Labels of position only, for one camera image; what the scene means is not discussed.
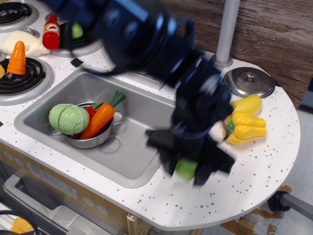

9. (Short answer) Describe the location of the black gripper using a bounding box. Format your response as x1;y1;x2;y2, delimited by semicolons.
146;57;235;186

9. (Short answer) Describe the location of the light green toy broccoli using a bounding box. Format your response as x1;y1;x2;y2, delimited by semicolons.
175;159;198;181

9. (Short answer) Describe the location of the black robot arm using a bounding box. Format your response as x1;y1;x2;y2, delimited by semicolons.
45;0;235;186

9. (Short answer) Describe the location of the grey toy sink basin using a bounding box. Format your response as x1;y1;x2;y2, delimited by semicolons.
14;70;175;188

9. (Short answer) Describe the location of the yellow toy bell pepper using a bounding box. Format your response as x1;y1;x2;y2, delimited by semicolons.
224;112;267;145

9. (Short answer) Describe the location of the yellow toy squash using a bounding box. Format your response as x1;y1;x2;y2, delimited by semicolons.
230;94;262;116

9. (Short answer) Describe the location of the silver metal pot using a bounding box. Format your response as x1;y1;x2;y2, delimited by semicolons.
49;111;124;149

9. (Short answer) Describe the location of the black caster wheel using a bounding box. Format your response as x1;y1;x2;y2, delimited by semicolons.
267;190;291;212

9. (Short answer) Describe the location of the silver toy faucet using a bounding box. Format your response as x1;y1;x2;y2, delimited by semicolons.
135;71;165;91

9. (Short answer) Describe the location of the silver metal pot lid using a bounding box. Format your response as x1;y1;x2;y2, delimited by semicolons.
224;67;275;98

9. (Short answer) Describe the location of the red toy pepper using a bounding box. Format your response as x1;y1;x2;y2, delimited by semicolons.
68;102;103;139

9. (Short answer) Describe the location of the green toy cabbage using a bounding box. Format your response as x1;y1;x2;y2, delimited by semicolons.
48;104;89;135

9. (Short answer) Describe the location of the black tape square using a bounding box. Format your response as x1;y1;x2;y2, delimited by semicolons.
70;58;84;68

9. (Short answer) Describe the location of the rear right stove burner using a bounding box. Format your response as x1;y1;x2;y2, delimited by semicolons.
50;22;103;58

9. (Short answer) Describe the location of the stove burner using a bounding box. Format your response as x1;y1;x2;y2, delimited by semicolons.
0;2;39;33
50;22;103;58
0;57;54;106

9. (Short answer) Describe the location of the grey vertical support pole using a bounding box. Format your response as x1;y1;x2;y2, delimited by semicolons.
211;0;241;68

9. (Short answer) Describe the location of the green toy apple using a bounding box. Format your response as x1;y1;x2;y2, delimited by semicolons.
71;23;84;39

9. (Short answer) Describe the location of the yellow toy under counter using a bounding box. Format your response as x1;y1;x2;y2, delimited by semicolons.
10;217;34;234

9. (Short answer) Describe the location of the red toy ketchup bottle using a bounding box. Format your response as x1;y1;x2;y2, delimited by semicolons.
42;14;61;50

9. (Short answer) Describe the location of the front left stove burner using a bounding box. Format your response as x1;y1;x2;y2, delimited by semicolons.
0;57;54;106

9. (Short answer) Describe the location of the cream toy chicken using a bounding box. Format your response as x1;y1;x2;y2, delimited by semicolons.
1;30;50;57

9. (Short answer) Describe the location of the grey stove knob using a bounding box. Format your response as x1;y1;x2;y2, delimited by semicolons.
45;11;67;24

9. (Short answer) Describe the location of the orange toy carrot top piece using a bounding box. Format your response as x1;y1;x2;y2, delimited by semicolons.
7;41;26;75

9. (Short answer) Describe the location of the yellow toy corn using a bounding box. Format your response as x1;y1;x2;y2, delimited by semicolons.
0;65;5;79

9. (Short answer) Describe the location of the rear left stove burner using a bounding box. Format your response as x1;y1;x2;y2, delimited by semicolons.
0;2;39;33

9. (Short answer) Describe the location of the grey oven door handle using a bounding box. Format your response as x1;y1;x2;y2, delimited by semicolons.
0;174;119;235

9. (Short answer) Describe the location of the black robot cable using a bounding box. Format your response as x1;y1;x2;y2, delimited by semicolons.
68;24;118;76

